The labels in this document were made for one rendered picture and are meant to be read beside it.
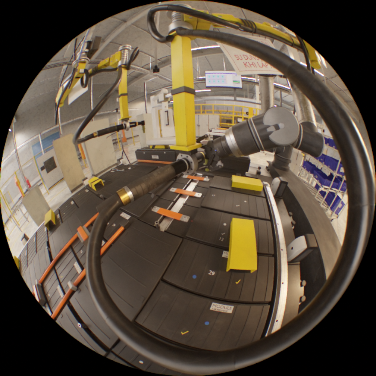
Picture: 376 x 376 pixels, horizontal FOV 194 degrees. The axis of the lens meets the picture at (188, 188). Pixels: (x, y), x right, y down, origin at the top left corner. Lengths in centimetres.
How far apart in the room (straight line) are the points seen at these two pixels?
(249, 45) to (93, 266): 39
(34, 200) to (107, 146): 348
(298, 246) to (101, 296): 53
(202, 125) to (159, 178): 925
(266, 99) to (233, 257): 112
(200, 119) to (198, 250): 943
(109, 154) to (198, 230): 486
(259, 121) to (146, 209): 48
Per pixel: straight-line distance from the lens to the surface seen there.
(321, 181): 254
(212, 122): 931
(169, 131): 319
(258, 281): 33
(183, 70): 40
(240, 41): 23
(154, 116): 441
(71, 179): 462
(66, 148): 457
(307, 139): 51
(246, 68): 52
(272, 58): 18
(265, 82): 110
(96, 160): 478
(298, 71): 15
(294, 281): 58
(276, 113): 33
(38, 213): 463
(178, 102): 38
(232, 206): 44
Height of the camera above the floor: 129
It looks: 33 degrees down
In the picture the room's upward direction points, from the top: 3 degrees counter-clockwise
